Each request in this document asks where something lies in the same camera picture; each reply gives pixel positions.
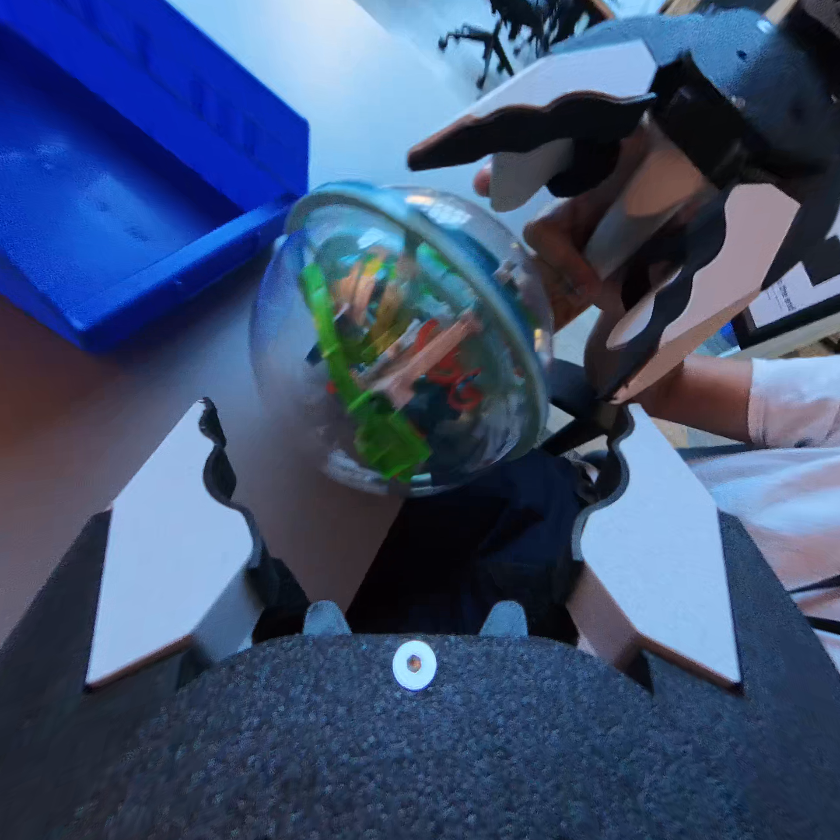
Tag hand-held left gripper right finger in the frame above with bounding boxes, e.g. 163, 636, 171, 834
567, 402, 743, 689

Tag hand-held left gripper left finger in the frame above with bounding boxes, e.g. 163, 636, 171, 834
85, 397, 265, 689

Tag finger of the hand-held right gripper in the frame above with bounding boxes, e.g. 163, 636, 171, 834
407, 38, 659, 173
584, 184, 802, 403

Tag clear plastic maze ball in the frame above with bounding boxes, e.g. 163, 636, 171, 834
249, 182, 556, 497

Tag person's right hand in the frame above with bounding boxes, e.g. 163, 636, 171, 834
474, 161, 627, 398

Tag person's white shirt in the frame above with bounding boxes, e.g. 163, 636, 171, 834
686, 445, 840, 667

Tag person's dark trousers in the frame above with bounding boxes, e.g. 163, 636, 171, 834
346, 446, 595, 637

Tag blue plastic bin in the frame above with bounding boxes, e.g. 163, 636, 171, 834
0, 0, 310, 354

